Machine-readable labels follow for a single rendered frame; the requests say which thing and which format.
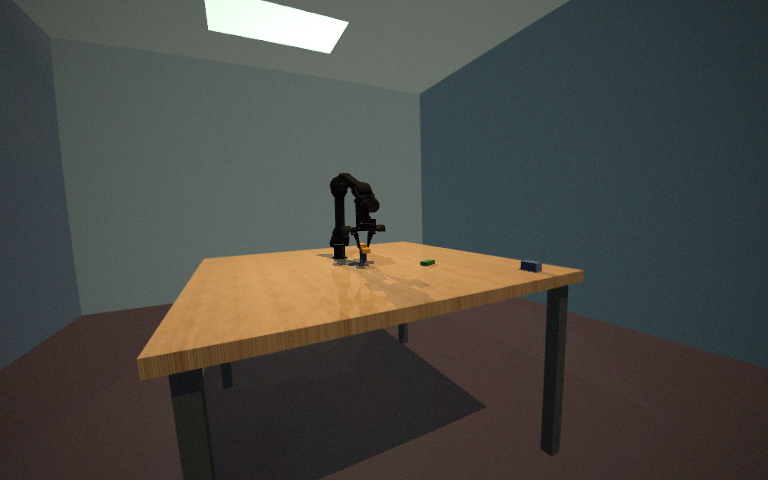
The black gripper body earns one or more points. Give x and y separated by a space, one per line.
354 230

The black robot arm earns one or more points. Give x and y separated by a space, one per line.
365 202

